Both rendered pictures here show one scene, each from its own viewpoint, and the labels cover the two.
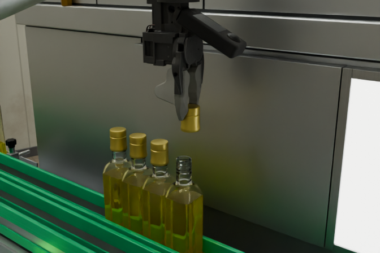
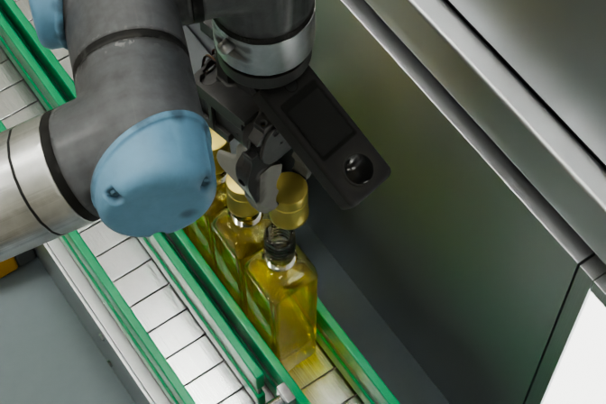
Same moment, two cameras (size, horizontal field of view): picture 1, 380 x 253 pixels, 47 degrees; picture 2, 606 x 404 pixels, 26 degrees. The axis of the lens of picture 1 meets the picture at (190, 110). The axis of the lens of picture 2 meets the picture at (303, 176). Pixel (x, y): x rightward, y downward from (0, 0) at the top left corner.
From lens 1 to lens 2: 0.81 m
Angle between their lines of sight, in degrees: 45
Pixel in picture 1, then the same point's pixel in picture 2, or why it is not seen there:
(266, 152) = (453, 252)
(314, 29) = (551, 169)
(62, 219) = not seen: hidden behind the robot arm
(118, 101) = not seen: outside the picture
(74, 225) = not seen: hidden behind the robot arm
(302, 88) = (516, 231)
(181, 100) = (258, 206)
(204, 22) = (301, 131)
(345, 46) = (593, 237)
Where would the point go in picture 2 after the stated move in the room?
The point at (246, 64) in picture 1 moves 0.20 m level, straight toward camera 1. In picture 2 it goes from (434, 114) to (333, 312)
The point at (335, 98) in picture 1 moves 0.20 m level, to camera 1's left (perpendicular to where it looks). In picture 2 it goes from (562, 289) to (324, 221)
